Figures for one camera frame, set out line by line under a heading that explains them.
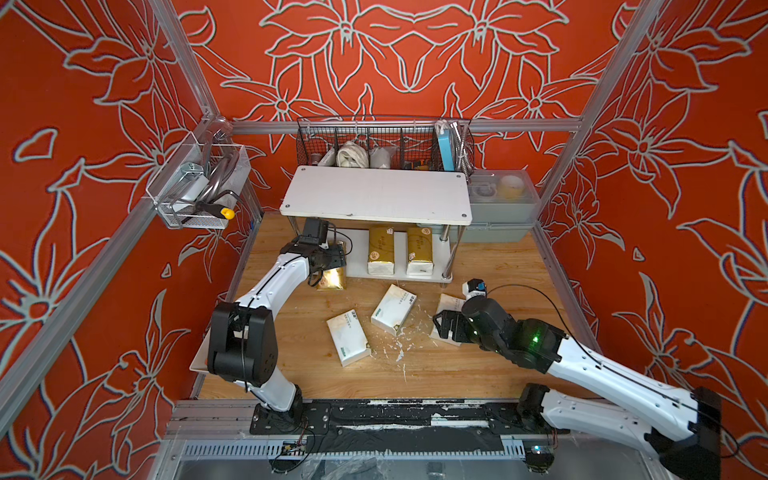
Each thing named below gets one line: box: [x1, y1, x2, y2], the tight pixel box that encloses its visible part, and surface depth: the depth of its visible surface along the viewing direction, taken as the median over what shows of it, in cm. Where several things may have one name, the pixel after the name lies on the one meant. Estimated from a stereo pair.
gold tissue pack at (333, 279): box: [316, 266, 347, 291], surface depth 90 cm
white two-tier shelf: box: [280, 166, 473, 283], surface depth 80 cm
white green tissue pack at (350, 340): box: [326, 309, 371, 368], surface depth 85 cm
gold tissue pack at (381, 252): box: [367, 226, 395, 275], surface depth 94 cm
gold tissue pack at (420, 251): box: [406, 227, 435, 276], surface depth 94 cm
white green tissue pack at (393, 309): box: [370, 284, 417, 336], surface depth 91 cm
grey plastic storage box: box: [460, 169, 541, 243], surface depth 106 cm
